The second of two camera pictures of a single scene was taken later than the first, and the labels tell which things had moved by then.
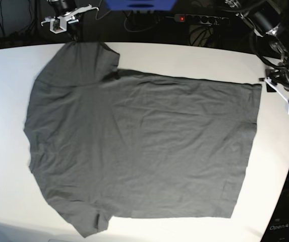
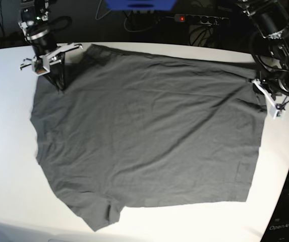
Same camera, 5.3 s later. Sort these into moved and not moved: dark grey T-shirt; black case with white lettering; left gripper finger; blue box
Moved: left gripper finger; dark grey T-shirt
Not moved: black case with white lettering; blue box
